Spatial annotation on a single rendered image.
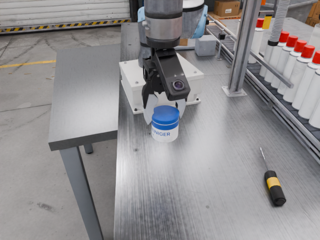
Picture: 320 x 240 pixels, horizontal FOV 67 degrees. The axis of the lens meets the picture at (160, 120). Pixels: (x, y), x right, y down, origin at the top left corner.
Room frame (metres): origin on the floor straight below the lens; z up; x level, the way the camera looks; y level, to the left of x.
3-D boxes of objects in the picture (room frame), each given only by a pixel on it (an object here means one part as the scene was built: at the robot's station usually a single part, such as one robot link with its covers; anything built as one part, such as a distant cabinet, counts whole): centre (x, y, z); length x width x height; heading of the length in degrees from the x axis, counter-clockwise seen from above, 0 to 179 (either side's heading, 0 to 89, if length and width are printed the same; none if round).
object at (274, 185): (0.45, -0.30, 0.84); 0.20 x 0.03 x 0.03; 175
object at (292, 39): (0.88, -0.48, 0.98); 0.05 x 0.05 x 0.20
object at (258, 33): (1.13, -0.45, 0.98); 0.05 x 0.05 x 0.20
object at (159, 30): (0.51, 0.00, 1.22); 0.08 x 0.08 x 0.05
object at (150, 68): (0.51, 0.00, 1.14); 0.09 x 0.08 x 0.12; 17
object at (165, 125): (0.49, -0.01, 0.98); 0.07 x 0.07 x 0.07
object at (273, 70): (1.27, -0.39, 0.96); 1.07 x 0.01 x 0.01; 7
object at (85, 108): (1.15, 0.07, 0.81); 0.90 x 0.90 x 0.04; 17
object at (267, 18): (1.04, -0.44, 1.09); 0.03 x 0.01 x 0.06; 97
